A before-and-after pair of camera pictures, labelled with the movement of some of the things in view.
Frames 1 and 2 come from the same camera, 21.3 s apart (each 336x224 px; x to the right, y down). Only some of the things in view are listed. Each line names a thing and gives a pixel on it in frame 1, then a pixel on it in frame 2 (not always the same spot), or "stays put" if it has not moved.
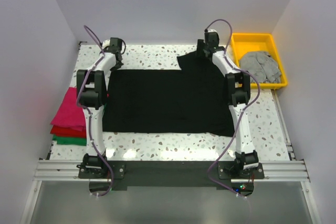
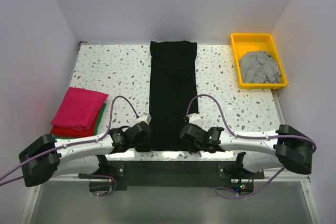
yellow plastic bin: x=244 y=43 stays put
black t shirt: x=192 y=99 to x=173 y=97
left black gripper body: x=115 y=67 to x=143 y=146
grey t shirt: x=263 y=66 stays put
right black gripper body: x=201 y=47 to x=194 y=148
